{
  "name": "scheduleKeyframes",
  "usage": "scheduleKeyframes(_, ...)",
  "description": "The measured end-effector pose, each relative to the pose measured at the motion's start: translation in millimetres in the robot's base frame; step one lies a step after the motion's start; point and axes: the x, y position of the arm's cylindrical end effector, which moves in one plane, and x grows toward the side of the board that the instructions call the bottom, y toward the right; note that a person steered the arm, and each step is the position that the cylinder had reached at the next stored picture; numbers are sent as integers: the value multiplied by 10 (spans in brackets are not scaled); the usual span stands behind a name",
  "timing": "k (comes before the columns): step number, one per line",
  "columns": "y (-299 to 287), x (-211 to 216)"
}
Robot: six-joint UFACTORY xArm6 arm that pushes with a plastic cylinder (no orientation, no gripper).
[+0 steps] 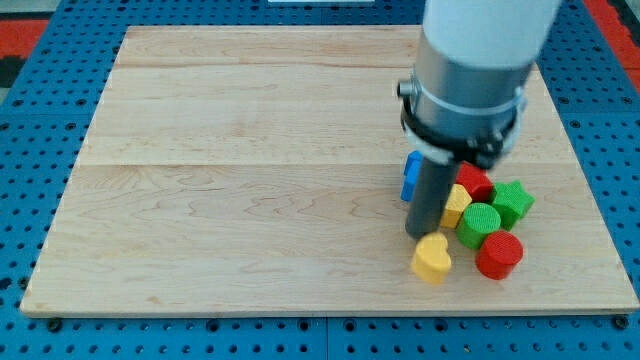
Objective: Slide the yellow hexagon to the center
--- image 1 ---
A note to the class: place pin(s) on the blue block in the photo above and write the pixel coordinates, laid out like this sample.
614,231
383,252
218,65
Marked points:
410,173

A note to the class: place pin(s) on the green star block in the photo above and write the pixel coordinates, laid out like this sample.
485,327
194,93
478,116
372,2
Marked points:
511,201

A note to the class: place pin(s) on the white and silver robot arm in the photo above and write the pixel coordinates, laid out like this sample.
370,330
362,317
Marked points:
465,98

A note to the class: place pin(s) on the red hexagon block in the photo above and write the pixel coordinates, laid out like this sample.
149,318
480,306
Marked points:
475,181

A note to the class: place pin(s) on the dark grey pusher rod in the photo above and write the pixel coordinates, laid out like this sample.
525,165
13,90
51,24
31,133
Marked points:
430,195

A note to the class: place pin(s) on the red cylinder block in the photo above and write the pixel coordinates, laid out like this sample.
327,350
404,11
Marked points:
499,254

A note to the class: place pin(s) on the yellow hexagon block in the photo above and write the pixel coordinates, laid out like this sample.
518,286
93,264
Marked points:
459,199

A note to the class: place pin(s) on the light wooden board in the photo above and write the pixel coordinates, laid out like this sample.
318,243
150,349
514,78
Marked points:
256,172

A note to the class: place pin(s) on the yellow heart block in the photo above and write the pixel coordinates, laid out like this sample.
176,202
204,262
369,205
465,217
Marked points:
431,261

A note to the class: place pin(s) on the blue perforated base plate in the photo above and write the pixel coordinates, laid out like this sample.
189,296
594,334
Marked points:
48,109

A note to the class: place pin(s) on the green cylinder block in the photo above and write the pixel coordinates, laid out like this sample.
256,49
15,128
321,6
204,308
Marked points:
477,222

